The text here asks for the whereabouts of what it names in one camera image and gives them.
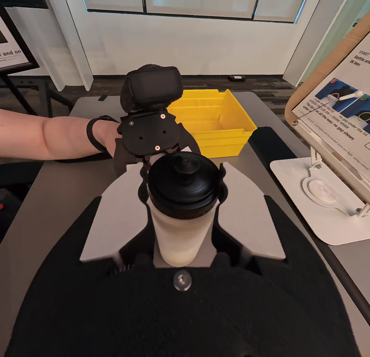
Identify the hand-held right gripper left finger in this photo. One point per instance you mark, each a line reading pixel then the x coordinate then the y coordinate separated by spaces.
pixel 118 224

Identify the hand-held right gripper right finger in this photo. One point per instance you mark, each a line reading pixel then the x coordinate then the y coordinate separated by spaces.
pixel 248 218

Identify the white plastic bottle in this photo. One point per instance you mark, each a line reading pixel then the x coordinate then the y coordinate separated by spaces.
pixel 184 235

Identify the black bottle lid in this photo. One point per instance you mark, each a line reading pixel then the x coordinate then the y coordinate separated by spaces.
pixel 184 183

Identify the yellow plastic bin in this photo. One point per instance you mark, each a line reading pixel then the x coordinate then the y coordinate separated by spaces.
pixel 231 120

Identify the person's left forearm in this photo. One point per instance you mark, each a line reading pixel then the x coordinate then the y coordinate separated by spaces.
pixel 40 134

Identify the person's left hand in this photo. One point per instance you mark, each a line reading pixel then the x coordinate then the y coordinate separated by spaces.
pixel 107 134

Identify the black wristband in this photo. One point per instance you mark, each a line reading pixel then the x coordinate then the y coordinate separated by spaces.
pixel 91 131

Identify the small black floor object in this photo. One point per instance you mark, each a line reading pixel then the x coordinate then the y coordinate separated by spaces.
pixel 236 77

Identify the sign on black easel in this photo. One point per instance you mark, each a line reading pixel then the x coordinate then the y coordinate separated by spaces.
pixel 14 50

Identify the wooden edged instruction board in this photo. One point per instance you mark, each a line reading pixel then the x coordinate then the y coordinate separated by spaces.
pixel 347 97

